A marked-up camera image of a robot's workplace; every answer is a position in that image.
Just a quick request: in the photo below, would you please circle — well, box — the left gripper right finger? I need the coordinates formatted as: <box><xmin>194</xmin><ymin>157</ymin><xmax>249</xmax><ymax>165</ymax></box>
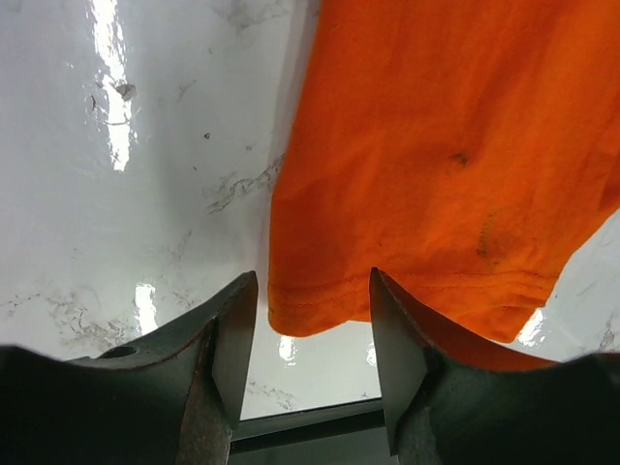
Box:
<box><xmin>369</xmin><ymin>269</ymin><xmax>619</xmax><ymax>464</ymax></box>

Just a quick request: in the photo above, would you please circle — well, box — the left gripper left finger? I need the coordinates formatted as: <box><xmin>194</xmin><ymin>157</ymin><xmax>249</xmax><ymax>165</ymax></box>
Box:
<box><xmin>1</xmin><ymin>272</ymin><xmax>258</xmax><ymax>464</ymax></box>

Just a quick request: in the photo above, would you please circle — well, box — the orange t shirt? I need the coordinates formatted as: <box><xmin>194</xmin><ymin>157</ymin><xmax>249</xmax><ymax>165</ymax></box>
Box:
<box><xmin>267</xmin><ymin>1</ymin><xmax>619</xmax><ymax>371</ymax></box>

